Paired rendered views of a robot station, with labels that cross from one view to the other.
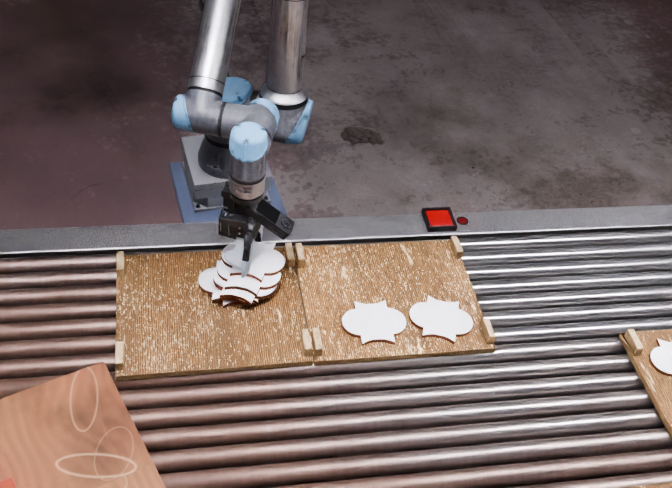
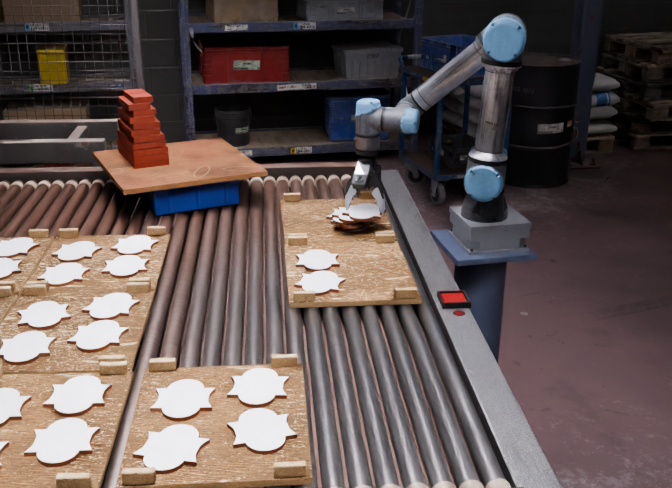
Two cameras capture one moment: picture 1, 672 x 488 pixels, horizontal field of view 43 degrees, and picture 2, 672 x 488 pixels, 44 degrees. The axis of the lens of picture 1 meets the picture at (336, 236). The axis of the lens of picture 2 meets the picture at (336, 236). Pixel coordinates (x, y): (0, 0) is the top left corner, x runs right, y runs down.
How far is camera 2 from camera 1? 2.90 m
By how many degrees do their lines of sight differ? 82
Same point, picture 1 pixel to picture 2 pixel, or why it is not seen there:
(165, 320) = (322, 209)
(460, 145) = not seen: outside the picture
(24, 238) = (395, 184)
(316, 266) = (377, 247)
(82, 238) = (398, 195)
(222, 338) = (306, 221)
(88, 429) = (223, 169)
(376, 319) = (319, 259)
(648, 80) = not seen: outside the picture
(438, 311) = (327, 280)
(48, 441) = (219, 164)
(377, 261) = (386, 267)
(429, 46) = not seen: outside the picture
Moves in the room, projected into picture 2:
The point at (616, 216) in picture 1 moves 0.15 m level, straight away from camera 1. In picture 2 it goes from (501, 406) to (570, 428)
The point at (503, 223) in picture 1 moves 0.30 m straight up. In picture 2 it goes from (462, 333) to (469, 219)
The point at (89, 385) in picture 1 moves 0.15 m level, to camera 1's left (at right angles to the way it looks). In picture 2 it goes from (251, 169) to (262, 157)
